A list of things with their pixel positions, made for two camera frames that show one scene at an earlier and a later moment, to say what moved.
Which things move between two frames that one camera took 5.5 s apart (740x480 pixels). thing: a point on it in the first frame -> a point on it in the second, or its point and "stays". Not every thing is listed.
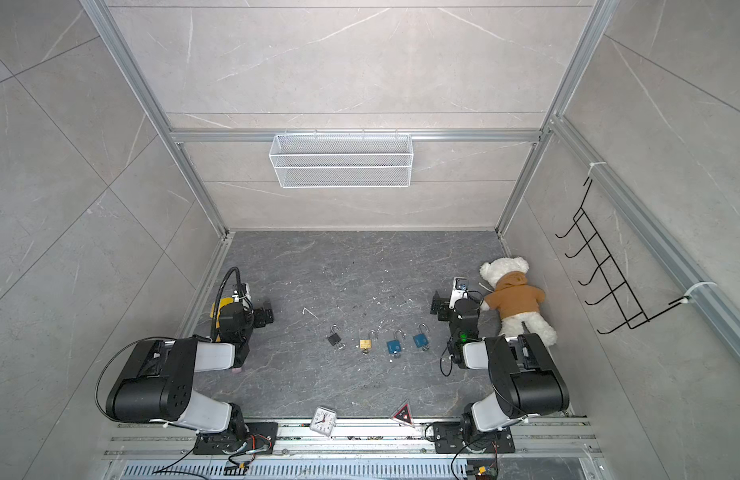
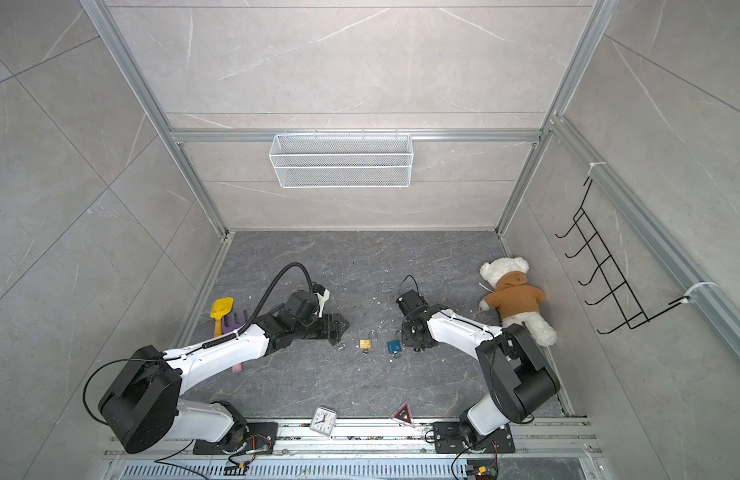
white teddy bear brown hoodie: [514, 300] stays
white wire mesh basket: [343, 160] stays
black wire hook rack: [632, 315] stays
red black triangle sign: [404, 414] stays
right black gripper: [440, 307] -> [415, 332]
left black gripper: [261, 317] -> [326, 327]
